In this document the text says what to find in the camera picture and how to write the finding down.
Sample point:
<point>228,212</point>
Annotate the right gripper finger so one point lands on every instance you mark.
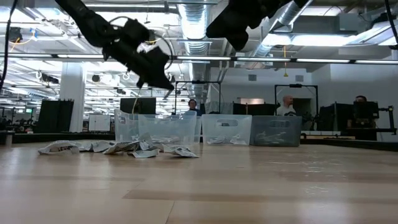
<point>217,28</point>

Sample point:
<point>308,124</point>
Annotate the black room divider panel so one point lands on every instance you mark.
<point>54,115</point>

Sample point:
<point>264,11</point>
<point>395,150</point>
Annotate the black monitor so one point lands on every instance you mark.
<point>146,105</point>

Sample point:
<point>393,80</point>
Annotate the black post stand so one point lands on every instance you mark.
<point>390,121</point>

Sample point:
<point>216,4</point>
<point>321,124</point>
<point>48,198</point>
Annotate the grey plastic bin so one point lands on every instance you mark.
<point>276,124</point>

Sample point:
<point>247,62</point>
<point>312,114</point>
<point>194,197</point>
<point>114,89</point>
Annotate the black low partition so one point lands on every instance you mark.
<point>255,109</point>

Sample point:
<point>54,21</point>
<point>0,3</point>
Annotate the person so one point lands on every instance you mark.
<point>360,99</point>
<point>192,105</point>
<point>287,104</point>

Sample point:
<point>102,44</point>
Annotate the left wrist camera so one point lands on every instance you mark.
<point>135,31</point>

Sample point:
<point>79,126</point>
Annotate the green exit sign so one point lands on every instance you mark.
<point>29,110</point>

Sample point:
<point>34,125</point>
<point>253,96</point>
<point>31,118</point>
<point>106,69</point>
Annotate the long ceiling light bar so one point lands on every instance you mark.
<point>31,56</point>

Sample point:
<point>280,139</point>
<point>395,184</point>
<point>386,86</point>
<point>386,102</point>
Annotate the small clear plastic bin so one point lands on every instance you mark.
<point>227,127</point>

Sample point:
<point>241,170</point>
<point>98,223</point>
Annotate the black desk monitors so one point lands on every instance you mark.
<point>342,115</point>

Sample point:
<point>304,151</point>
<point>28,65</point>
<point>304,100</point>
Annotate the large clear plastic bin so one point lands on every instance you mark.
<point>168,124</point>

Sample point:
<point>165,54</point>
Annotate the long white bandage wrapper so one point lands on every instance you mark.
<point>270,138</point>

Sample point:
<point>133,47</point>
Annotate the white cabinet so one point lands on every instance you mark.
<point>99,123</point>

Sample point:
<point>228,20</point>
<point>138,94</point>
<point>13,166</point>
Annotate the silver ventilation duct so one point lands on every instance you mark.
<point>194,25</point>
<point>290,14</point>

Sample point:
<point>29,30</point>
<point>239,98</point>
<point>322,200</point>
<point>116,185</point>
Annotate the white building pillar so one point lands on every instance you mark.
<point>73,93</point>

